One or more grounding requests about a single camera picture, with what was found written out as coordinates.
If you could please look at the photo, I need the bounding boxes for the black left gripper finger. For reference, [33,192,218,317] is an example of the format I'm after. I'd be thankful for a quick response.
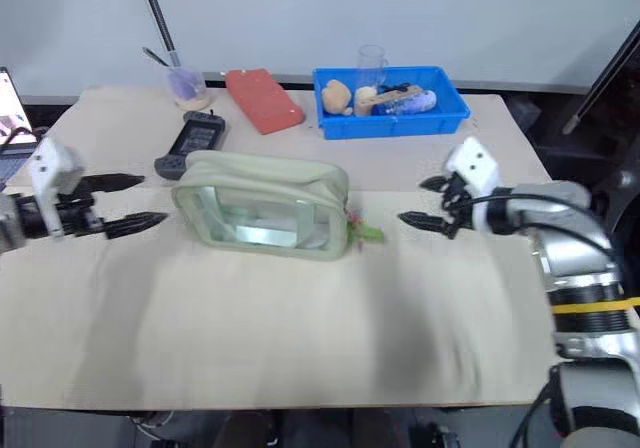
[102,211,169,241]
[81,172,147,195]

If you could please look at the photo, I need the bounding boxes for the dark equipment rack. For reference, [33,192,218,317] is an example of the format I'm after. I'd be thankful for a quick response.
[509,87,640,219]

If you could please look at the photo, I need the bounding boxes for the beige table cover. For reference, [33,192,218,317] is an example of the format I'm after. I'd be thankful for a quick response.
[0,84,557,413]

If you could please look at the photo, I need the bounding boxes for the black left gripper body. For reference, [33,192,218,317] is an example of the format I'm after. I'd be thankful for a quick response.
[53,190,110,240]

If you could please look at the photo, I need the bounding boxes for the green plush keychain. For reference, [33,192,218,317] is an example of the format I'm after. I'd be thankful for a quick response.
[346,209,387,257]

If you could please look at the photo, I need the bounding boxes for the black slanted stand leg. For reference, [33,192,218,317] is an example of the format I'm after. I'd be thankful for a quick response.
[561,14,640,137]

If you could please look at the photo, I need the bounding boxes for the blue patterned bottle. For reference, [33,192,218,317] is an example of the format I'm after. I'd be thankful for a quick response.
[371,89,438,117]

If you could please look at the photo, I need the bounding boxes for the tan plush bear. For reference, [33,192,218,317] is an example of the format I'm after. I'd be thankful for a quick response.
[320,79,354,117]

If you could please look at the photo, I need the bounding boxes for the clear glass cup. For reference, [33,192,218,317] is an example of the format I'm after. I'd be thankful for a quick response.
[356,44,391,90]

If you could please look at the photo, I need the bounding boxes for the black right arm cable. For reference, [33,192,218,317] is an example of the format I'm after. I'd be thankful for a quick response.
[467,193,619,262]

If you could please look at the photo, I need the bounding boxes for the black cable at robot elbow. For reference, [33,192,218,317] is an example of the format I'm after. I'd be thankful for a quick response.
[508,366,567,448]

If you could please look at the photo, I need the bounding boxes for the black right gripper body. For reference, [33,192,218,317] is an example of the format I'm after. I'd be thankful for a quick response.
[438,171,476,241]

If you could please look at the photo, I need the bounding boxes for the black handheld controller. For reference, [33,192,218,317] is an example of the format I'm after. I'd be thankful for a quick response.
[153,110,227,181]

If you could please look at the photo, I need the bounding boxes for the red rectangular sponge block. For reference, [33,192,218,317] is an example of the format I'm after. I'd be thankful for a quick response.
[225,68,306,136]

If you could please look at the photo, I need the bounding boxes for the blue plastic bin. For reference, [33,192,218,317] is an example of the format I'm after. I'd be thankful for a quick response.
[311,65,473,141]

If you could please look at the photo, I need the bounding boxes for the green pouch with clear window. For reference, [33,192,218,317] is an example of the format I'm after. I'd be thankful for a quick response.
[170,149,352,265]

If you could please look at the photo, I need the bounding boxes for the glass beaker with purple contents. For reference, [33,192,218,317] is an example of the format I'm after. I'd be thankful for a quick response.
[165,64,214,111]

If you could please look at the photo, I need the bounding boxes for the cream round plush toy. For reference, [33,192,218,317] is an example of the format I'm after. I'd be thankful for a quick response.
[354,85,380,117]

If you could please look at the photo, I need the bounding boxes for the black metal pole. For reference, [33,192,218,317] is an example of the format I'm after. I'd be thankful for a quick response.
[136,0,182,67]

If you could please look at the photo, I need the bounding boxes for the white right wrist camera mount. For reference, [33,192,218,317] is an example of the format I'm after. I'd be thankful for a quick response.
[443,136,502,233]

